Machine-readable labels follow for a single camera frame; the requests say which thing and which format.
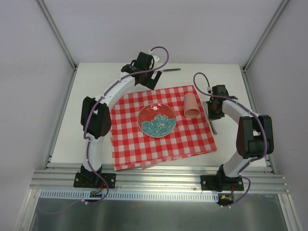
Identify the aluminium frame post right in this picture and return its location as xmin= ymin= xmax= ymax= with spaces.
xmin=242 ymin=0 xmax=290 ymax=73

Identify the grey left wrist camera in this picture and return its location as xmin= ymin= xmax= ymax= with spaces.
xmin=148 ymin=50 xmax=160 ymax=69

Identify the white slotted cable duct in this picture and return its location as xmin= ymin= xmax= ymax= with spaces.
xmin=40 ymin=189 xmax=218 ymax=202

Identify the red teal ceramic plate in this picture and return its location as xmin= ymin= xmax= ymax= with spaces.
xmin=137 ymin=103 xmax=177 ymax=138

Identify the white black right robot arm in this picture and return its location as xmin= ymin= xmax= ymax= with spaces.
xmin=206 ymin=85 xmax=274 ymax=190

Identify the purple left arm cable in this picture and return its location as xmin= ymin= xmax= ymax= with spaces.
xmin=38 ymin=46 xmax=169 ymax=215

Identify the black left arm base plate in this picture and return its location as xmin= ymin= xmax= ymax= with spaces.
xmin=73 ymin=172 xmax=116 ymax=189

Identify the fork with green handle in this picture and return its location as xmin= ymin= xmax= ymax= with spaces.
xmin=163 ymin=68 xmax=181 ymax=72

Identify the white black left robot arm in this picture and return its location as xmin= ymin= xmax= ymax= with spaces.
xmin=80 ymin=50 xmax=162 ymax=187

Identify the salmon pink plastic cup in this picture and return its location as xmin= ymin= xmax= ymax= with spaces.
xmin=184 ymin=92 xmax=200 ymax=118

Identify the aluminium front rail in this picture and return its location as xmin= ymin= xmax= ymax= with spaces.
xmin=30 ymin=163 xmax=290 ymax=194

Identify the aluminium frame post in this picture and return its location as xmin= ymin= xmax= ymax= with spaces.
xmin=242 ymin=0 xmax=290 ymax=73
xmin=36 ymin=0 xmax=78 ymax=72

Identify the silver table knife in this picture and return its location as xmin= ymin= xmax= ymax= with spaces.
xmin=203 ymin=101 xmax=217 ymax=135

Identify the aluminium frame post left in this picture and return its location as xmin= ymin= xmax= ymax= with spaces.
xmin=36 ymin=0 xmax=78 ymax=72

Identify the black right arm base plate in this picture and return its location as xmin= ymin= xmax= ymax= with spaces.
xmin=200 ymin=175 xmax=244 ymax=192

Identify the red white checkered cloth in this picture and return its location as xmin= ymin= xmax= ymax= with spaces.
xmin=111 ymin=85 xmax=217 ymax=170

